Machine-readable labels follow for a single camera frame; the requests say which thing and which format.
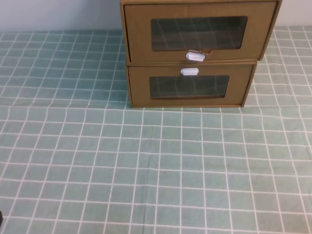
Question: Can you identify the white drawer handle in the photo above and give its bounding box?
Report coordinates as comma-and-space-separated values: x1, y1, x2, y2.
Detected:
186, 52, 205, 62
180, 68, 199, 76

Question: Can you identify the brown cardboard drawer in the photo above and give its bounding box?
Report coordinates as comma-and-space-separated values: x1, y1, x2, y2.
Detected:
123, 1, 279, 62

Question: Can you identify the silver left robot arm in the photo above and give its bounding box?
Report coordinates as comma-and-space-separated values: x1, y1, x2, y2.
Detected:
0, 211, 3, 226

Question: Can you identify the lower brown cardboard shoebox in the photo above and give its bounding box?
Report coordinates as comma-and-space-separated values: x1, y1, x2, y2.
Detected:
126, 62, 257, 108

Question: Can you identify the cyan checkered tablecloth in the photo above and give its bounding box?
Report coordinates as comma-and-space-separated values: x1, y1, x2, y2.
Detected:
0, 26, 312, 234

